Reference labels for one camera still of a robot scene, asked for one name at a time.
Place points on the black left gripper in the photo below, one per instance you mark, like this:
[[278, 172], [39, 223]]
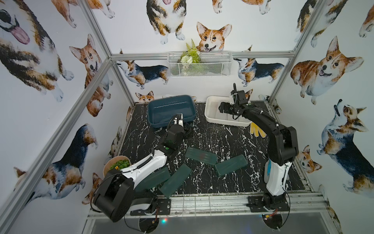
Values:
[[179, 127]]

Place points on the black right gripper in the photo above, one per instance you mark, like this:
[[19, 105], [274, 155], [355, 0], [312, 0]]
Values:
[[226, 109]]

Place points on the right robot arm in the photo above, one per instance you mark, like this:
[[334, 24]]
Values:
[[281, 151]]

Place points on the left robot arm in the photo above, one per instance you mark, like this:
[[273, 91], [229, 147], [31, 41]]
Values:
[[114, 196]]

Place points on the teal plastic storage box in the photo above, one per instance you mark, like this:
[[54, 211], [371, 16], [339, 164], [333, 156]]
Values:
[[161, 111]]

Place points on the dark green pencil case centre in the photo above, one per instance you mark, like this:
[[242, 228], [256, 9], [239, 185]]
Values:
[[201, 156]]

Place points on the white plastic storage box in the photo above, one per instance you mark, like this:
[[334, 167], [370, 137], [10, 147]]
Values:
[[213, 115]]

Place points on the dark green pencil case front-left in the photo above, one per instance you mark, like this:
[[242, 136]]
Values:
[[153, 180]]

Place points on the dark green pencil case front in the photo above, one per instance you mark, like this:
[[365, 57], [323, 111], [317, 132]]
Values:
[[175, 181]]

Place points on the dark green pencil case right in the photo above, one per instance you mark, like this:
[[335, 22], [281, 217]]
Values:
[[231, 165]]

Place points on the artificial fern plant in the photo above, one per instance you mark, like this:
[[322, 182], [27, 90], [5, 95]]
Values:
[[191, 55]]

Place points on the bowl with green salad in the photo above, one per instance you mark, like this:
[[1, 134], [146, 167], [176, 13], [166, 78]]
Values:
[[119, 163]]

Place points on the blue grey work glove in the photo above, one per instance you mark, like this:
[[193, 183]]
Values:
[[267, 171]]

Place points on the white wire wall basket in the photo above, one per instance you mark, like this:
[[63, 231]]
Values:
[[204, 64]]

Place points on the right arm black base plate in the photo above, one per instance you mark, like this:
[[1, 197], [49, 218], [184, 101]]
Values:
[[267, 203]]

